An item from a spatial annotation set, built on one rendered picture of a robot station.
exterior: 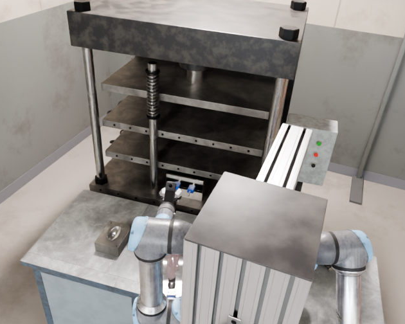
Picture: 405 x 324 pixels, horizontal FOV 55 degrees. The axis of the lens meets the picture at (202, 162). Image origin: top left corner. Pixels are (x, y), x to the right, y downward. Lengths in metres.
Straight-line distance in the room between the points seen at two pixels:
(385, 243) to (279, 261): 3.37
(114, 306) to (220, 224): 1.77
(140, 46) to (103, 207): 1.11
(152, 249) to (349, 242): 0.68
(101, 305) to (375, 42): 3.30
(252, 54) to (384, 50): 2.30
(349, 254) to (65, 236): 1.72
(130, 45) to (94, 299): 1.50
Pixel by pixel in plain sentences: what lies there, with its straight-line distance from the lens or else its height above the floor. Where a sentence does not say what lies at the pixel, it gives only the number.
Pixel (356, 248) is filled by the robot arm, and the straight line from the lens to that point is 1.48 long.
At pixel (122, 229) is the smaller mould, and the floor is 0.87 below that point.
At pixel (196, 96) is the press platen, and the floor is 1.54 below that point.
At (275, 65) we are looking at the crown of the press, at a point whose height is 1.87.
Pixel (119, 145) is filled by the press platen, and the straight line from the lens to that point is 2.92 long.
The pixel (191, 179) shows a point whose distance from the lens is 2.71.
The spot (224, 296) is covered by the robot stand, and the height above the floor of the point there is 1.90.
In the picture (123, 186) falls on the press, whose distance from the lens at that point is 2.93.
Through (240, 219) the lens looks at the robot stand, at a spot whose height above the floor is 2.03.
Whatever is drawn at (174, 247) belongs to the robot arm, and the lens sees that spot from 1.30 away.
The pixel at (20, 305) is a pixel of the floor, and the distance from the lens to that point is 3.36.
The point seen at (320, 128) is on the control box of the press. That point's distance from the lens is 2.45.
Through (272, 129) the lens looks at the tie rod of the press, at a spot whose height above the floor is 1.48.
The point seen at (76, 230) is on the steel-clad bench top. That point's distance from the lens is 2.61.
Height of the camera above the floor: 2.57
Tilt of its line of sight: 34 degrees down
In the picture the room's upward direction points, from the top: 4 degrees clockwise
